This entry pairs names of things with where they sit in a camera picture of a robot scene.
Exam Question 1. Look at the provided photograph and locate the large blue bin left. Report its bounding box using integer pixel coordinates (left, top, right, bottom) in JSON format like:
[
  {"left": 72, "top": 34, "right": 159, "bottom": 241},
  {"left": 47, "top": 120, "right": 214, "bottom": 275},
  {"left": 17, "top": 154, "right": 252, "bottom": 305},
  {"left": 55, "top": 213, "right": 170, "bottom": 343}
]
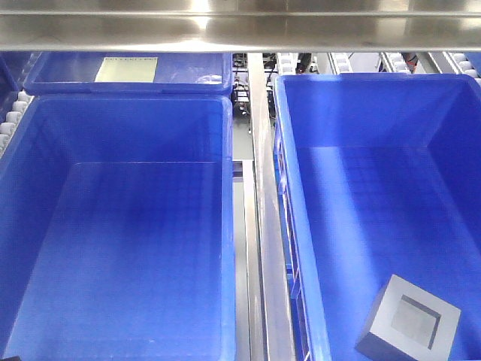
[{"left": 1, "top": 95, "right": 236, "bottom": 360}]

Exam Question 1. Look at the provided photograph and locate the gray hollow square base block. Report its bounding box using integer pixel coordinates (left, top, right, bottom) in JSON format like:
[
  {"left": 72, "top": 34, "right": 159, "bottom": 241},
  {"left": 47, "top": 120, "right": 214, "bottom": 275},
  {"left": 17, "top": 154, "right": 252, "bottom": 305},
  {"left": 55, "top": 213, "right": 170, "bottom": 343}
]
[{"left": 355, "top": 275, "right": 461, "bottom": 360}]

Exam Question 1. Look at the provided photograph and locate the large blue bin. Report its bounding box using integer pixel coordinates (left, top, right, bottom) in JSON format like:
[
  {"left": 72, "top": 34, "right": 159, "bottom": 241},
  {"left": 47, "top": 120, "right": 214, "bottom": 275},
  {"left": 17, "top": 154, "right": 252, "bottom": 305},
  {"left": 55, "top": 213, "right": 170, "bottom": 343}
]
[
  {"left": 1, "top": 95, "right": 236, "bottom": 360},
  {"left": 274, "top": 73, "right": 480, "bottom": 360}
]

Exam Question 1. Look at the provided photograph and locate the steel divider rail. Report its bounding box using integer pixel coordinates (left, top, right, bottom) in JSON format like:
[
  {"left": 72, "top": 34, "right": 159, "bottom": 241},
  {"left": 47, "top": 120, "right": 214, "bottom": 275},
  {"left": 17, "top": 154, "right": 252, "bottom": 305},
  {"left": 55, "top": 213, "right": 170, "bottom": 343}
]
[{"left": 247, "top": 53, "right": 295, "bottom": 360}]

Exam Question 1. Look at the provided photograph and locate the large blue bin right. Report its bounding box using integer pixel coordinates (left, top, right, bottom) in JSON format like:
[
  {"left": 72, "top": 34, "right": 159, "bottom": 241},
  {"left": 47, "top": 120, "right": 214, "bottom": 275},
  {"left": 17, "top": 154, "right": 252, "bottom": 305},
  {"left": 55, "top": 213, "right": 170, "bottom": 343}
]
[{"left": 274, "top": 73, "right": 480, "bottom": 360}]

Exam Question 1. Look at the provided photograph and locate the steel shelf beam overhead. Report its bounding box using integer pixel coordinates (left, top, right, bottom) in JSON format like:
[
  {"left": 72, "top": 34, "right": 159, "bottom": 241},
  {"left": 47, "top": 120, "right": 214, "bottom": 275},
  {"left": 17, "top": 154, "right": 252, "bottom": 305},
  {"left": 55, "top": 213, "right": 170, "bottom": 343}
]
[{"left": 1, "top": 1, "right": 480, "bottom": 52}]

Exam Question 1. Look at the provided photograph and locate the blue bin with paper label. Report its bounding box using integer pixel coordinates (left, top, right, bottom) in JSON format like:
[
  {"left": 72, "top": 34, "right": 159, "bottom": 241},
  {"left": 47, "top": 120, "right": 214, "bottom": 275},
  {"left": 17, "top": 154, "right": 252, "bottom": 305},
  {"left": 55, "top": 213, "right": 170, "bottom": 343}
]
[{"left": 23, "top": 52, "right": 232, "bottom": 95}]

